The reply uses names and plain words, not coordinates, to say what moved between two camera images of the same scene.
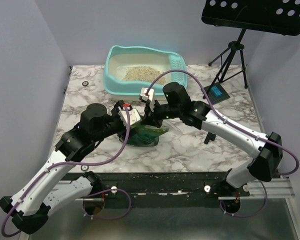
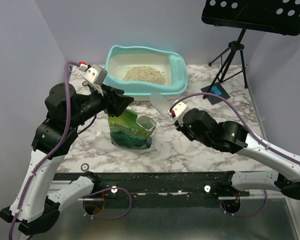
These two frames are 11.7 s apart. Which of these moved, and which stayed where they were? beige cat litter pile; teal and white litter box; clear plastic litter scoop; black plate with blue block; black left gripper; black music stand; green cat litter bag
Moved: black left gripper; clear plastic litter scoop; green cat litter bag
Stayed: black music stand; teal and white litter box; beige cat litter pile; black plate with blue block
